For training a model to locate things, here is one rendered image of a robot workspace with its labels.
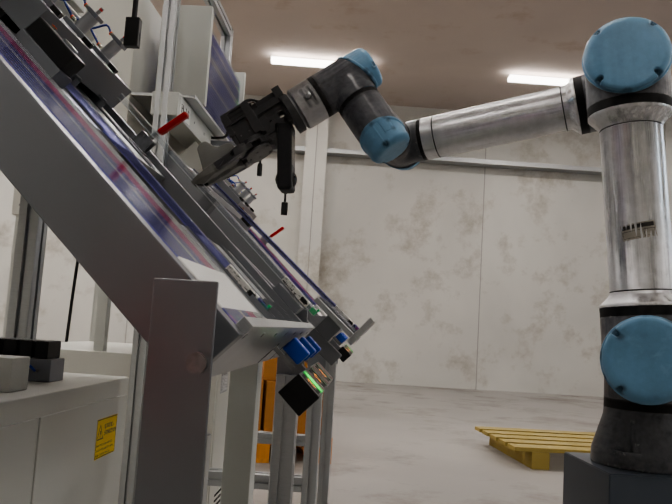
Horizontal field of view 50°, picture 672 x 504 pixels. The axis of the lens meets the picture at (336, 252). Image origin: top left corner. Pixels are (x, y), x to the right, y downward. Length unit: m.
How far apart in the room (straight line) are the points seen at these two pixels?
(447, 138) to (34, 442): 0.80
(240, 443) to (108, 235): 1.00
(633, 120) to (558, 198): 9.56
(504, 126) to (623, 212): 0.29
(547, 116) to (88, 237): 0.83
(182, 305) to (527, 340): 9.84
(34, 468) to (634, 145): 0.91
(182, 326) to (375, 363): 9.39
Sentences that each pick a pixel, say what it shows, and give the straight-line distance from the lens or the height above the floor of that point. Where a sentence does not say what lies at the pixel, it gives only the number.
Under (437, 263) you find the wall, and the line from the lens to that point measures 10.07.
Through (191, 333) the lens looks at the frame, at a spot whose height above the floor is 0.72.
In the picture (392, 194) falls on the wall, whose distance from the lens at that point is 10.10.
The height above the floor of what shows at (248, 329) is 0.72.
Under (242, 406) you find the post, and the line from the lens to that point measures 1.56.
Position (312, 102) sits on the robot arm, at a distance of 1.21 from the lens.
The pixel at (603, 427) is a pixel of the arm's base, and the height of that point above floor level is 0.60.
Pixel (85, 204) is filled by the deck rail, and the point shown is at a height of 0.82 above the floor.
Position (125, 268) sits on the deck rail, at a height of 0.77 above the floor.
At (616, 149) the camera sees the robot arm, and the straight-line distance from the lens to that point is 1.09.
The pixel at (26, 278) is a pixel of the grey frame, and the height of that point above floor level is 0.78.
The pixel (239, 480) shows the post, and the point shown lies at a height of 0.40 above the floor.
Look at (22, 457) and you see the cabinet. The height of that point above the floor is 0.55.
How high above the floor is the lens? 0.73
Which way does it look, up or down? 6 degrees up
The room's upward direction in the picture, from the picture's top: 4 degrees clockwise
